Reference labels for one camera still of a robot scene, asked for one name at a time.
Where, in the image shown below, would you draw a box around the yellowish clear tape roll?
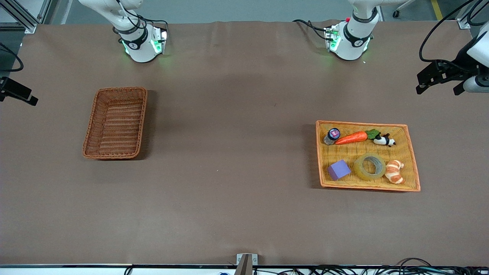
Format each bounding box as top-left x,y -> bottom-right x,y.
353,153 -> 386,181

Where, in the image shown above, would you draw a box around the orange yellow wicker basket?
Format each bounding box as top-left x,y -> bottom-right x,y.
316,120 -> 421,192

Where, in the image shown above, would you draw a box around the brown wicker basket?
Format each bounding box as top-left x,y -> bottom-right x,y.
82,87 -> 148,160

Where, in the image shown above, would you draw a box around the white chair leg with caster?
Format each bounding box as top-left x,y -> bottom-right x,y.
392,0 -> 417,18

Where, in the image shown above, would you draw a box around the black white panda toy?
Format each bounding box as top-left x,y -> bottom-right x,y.
373,133 -> 397,147

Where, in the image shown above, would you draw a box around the orange toy carrot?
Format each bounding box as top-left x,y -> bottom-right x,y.
335,129 -> 381,145

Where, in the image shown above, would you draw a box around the toy croissant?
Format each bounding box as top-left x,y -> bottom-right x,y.
384,160 -> 405,184

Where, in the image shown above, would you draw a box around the small bottle with dark cap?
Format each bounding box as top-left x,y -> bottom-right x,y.
323,128 -> 341,146

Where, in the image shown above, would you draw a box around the purple cube block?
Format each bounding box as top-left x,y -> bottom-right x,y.
327,160 -> 351,181

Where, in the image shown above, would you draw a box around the grey metal pole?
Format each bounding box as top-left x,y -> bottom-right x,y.
234,255 -> 253,275

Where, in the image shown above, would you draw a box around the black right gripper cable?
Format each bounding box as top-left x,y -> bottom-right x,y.
0,42 -> 24,72

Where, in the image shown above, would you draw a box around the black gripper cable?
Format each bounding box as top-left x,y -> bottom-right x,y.
0,42 -> 24,72
419,0 -> 476,63

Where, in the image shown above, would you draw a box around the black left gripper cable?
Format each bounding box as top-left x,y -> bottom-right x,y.
419,0 -> 476,63

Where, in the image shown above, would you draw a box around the aluminium frame profile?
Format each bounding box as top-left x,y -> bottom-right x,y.
0,0 -> 52,34
457,0 -> 489,30

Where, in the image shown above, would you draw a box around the black left arm base cable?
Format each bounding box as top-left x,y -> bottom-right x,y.
292,19 -> 331,42

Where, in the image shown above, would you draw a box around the black arm base cable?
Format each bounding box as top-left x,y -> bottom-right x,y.
113,0 -> 169,43
292,19 -> 331,42

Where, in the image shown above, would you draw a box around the black right arm base cable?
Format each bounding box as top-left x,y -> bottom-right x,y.
113,0 -> 169,43

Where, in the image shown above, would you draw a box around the black cable bundle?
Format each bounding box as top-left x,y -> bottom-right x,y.
252,258 -> 489,275

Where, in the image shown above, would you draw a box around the silver mounting bracket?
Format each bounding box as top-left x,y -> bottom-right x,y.
236,253 -> 258,266

